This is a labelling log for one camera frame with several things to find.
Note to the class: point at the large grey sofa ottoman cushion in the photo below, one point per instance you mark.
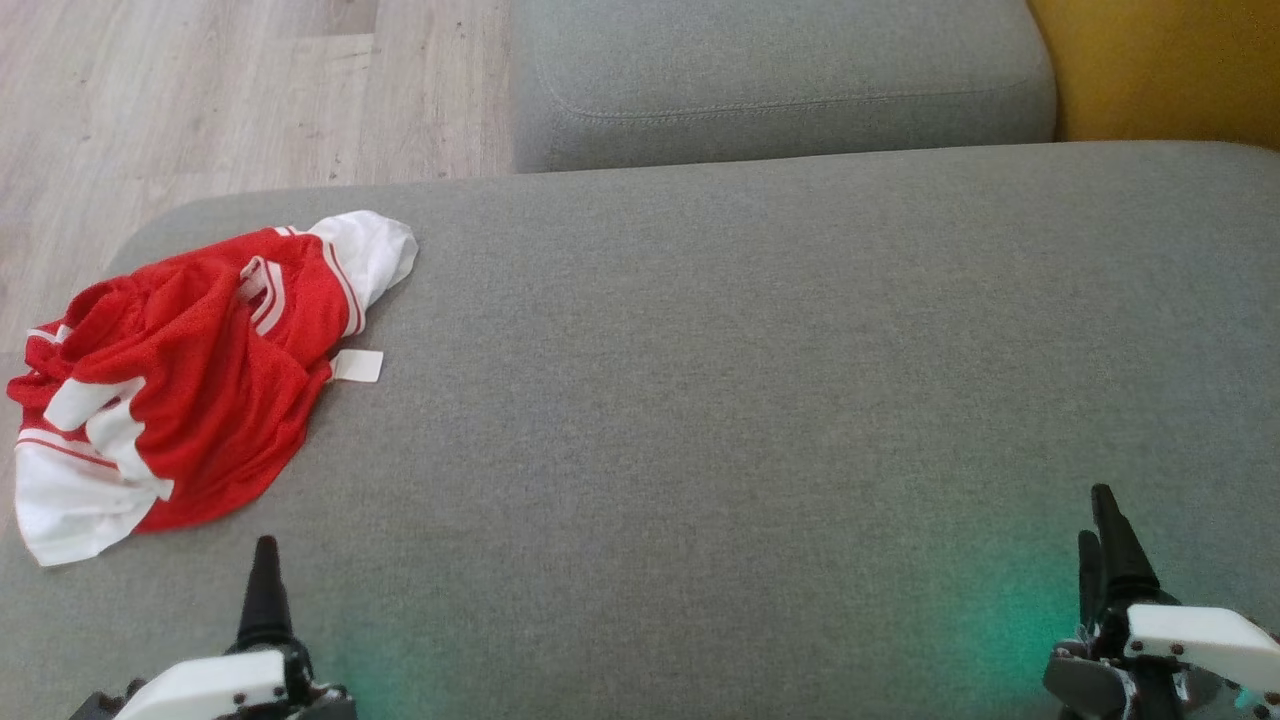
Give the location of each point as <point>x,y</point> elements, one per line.
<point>700,400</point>

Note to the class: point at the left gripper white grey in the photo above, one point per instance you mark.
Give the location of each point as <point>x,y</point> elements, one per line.
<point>210,685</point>

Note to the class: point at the wide yellow sofa backrest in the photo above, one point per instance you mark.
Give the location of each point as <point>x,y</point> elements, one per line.
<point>1170,70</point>

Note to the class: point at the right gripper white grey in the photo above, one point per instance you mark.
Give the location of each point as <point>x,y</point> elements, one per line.
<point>1190,640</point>

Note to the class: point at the grey sofa seat cushion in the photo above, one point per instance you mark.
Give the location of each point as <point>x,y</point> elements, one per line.
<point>780,80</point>

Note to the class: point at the red white striped sports garment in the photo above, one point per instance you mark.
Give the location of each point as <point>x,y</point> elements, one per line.
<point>200,400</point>

